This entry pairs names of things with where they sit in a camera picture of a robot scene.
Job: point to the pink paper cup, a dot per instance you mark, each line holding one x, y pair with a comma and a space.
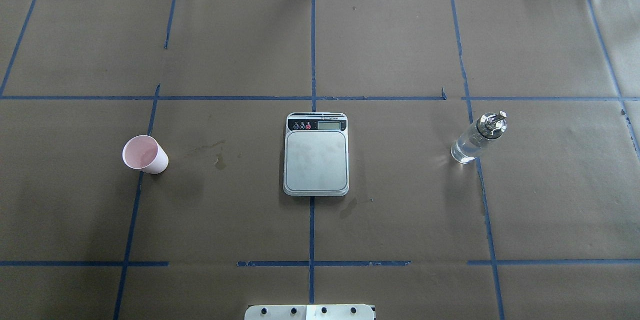
143, 153

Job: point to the silver digital kitchen scale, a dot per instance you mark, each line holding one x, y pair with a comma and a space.
316, 154

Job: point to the clear glass sauce bottle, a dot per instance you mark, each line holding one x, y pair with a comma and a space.
487, 129

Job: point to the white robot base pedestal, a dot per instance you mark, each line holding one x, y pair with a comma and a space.
311, 312

